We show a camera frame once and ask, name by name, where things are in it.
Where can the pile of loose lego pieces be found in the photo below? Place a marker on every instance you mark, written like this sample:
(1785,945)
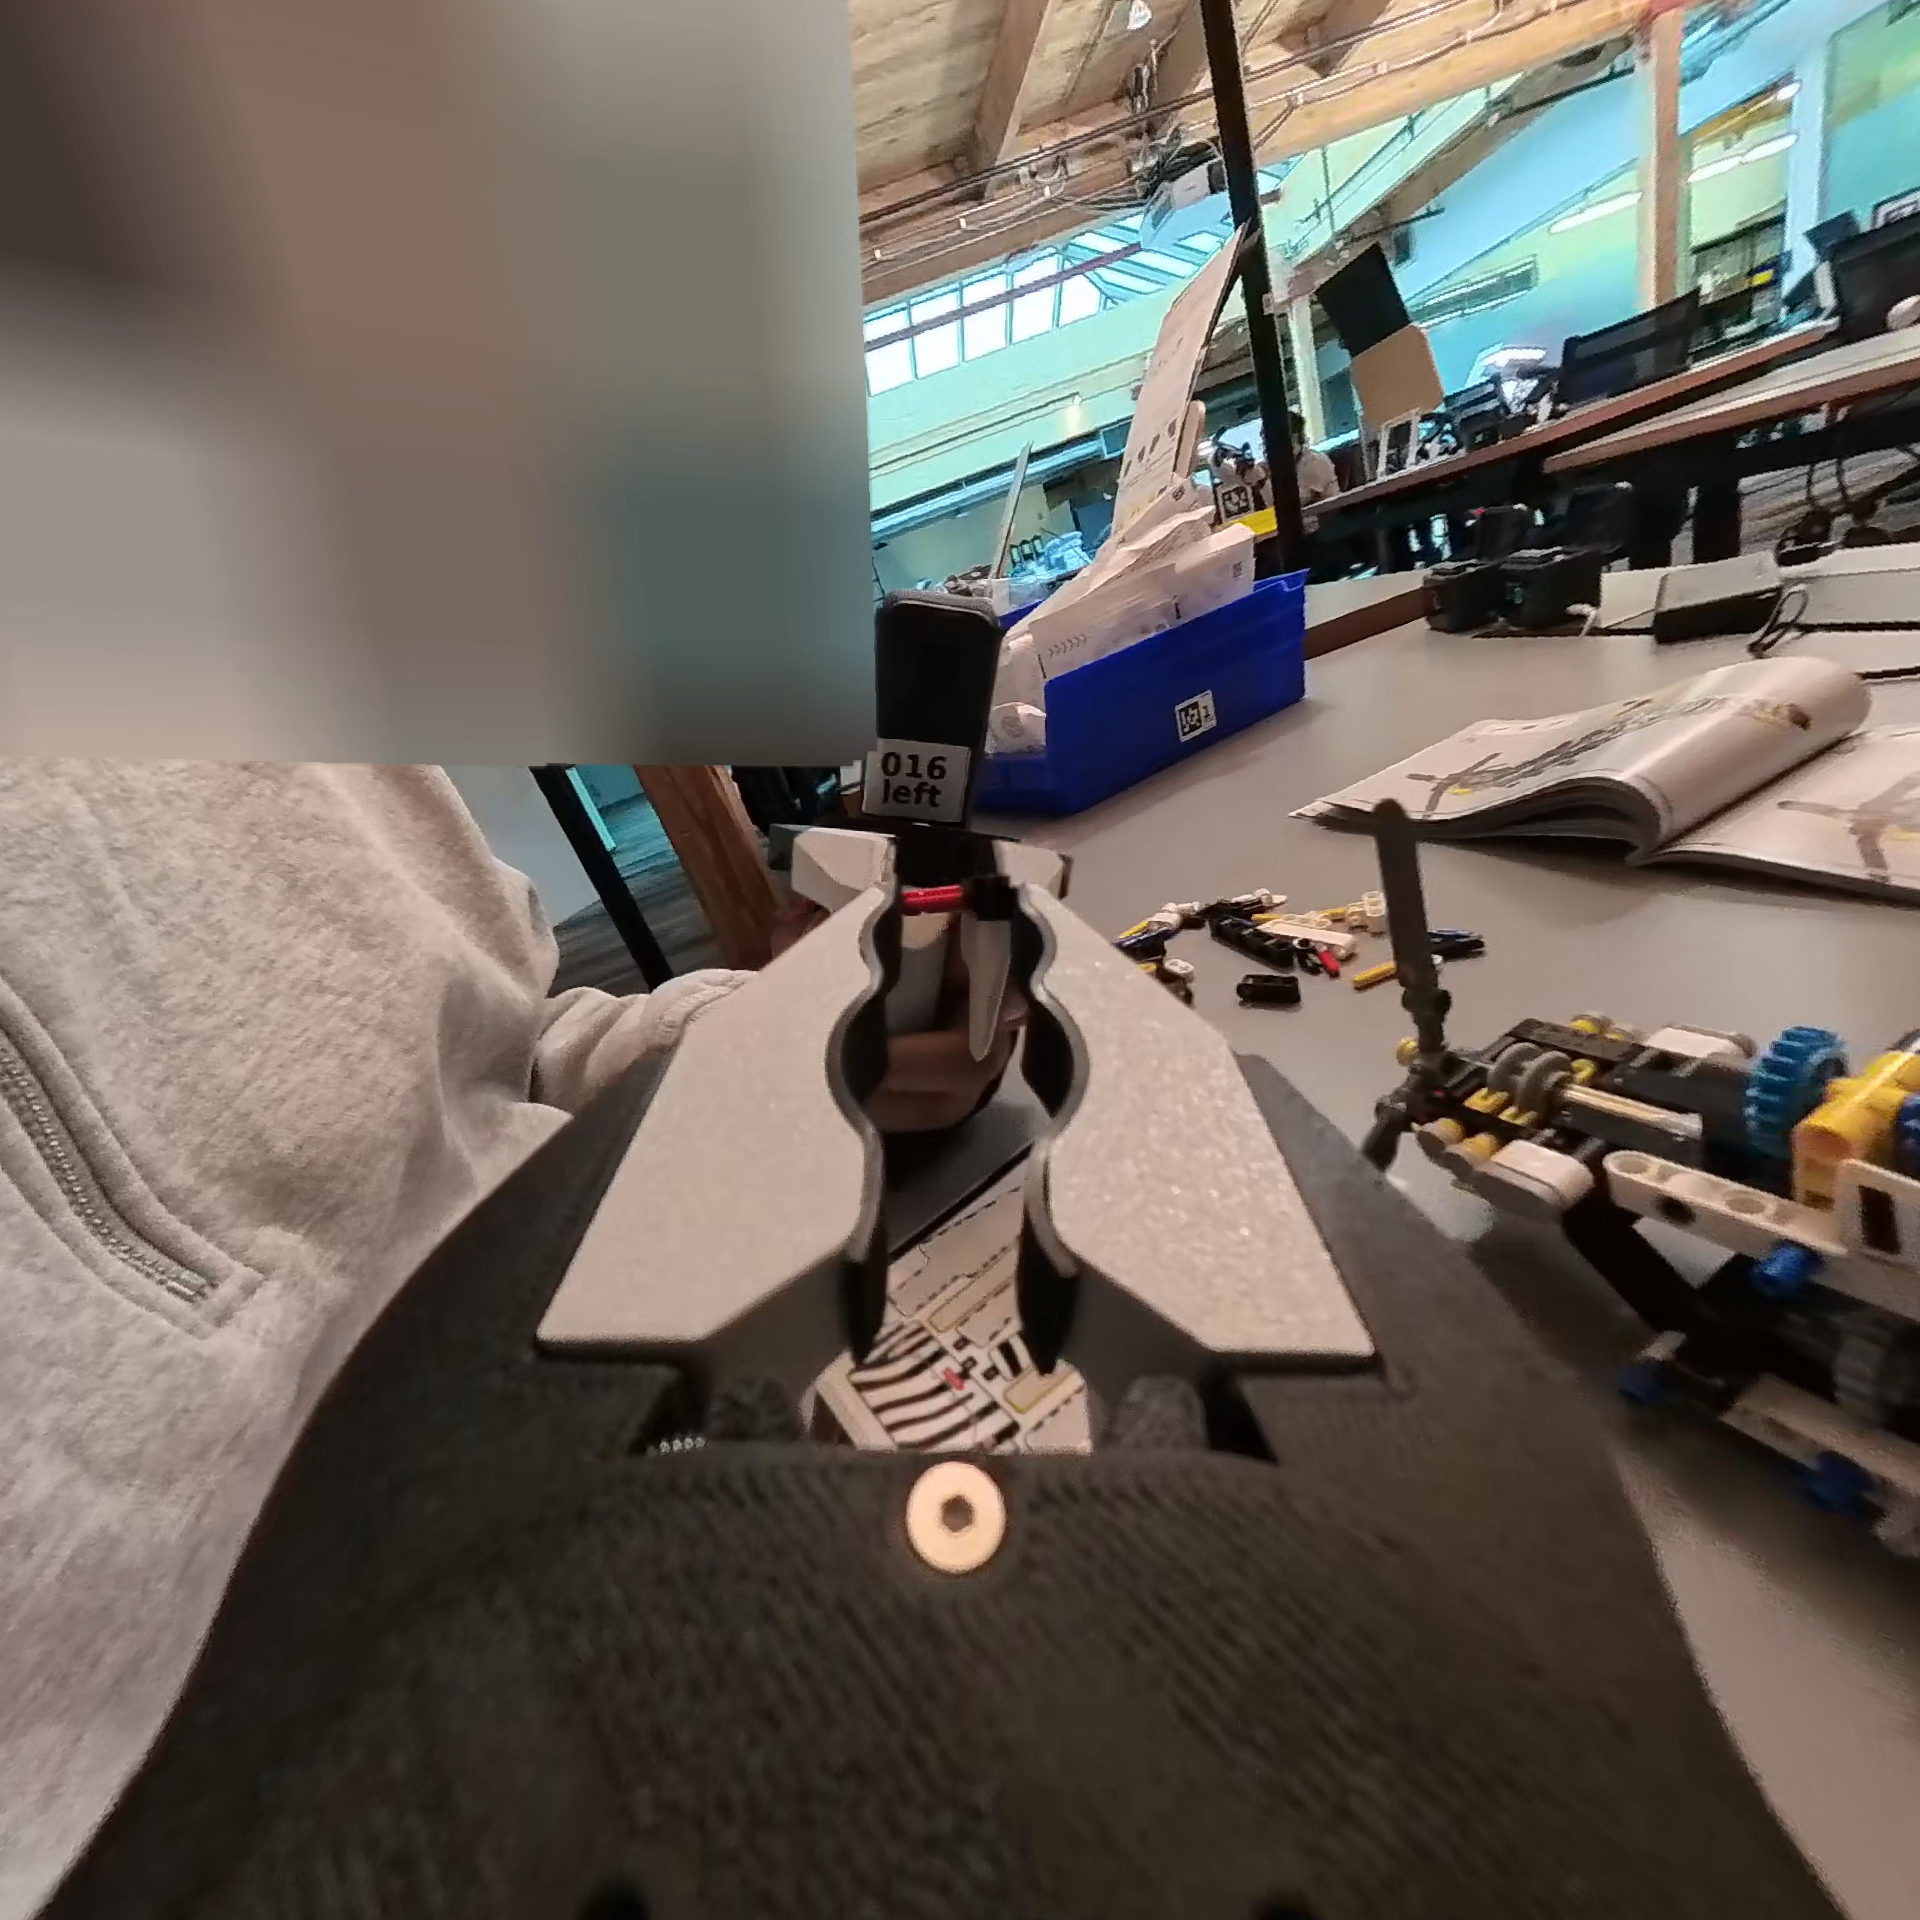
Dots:
(1290,937)

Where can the black and cardboard board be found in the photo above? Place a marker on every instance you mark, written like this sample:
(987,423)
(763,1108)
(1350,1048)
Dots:
(1381,338)

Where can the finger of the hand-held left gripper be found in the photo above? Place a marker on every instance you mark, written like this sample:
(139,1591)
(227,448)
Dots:
(1037,866)
(833,869)

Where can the person's left forearm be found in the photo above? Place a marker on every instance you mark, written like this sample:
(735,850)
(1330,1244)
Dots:
(629,1035)

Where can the person's left hand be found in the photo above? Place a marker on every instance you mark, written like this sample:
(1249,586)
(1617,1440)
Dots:
(931,1080)

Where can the blue plastic bin with tag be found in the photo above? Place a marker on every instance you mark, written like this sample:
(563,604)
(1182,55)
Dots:
(1154,704)

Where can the black power adapter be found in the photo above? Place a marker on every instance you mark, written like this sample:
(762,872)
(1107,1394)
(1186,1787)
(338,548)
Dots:
(1718,595)

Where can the black computer monitor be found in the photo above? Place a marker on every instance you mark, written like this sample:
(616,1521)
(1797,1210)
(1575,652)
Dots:
(1633,347)

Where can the white folded paper sheets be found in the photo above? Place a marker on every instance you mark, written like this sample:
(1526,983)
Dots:
(1154,556)

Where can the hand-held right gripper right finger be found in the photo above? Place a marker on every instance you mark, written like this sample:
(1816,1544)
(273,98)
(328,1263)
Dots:
(1200,1185)

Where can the open instruction booklet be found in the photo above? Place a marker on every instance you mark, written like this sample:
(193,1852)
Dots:
(1650,763)

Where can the wooden pillar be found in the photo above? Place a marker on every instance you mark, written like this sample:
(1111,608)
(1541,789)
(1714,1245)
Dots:
(1664,149)

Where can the person's grey hoodie torso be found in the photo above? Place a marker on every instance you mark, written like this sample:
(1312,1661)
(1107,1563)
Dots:
(225,1201)

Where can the long wooden desk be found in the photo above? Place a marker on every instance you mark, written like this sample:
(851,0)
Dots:
(1725,399)

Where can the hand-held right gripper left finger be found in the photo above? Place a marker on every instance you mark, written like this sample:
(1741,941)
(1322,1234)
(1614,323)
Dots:
(721,1170)

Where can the black metal table leg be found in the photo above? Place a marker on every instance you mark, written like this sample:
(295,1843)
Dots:
(600,869)

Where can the wooden table leg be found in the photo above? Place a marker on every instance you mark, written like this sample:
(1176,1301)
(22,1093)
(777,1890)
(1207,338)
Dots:
(704,869)

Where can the black device case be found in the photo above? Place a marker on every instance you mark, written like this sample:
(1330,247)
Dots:
(1458,595)
(1553,586)

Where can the white sticker sheet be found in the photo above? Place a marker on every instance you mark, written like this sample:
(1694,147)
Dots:
(945,1349)

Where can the red lego axle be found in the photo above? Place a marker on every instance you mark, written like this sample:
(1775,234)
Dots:
(933,898)

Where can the black metal pole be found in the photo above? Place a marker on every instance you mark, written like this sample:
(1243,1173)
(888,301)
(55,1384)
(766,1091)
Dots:
(1261,299)

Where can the lego technic vehicle model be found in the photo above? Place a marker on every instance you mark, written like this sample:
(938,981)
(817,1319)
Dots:
(1681,1141)

